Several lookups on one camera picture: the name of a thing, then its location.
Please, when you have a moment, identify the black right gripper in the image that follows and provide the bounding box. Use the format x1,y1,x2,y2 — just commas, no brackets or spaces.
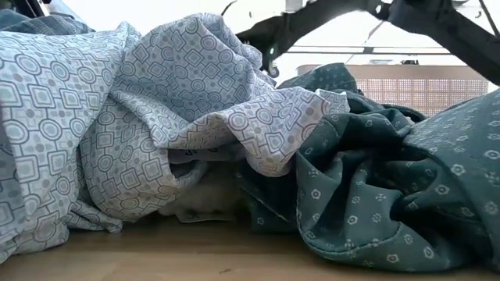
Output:
260,41,281,79

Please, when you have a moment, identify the light geometric patterned shirt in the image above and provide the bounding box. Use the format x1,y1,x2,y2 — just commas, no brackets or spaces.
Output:
0,12,351,265

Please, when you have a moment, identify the dark green floral print shirt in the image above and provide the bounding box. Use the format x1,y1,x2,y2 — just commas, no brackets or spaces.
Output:
237,62,500,273

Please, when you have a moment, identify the blue-grey checked garment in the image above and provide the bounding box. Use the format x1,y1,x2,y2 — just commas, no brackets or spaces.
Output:
0,8,95,36

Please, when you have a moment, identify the white fluffy garment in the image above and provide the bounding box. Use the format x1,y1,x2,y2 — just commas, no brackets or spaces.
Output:
158,162,251,224

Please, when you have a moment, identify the white plastic laundry basket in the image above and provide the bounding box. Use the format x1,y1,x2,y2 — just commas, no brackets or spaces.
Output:
295,63,490,118

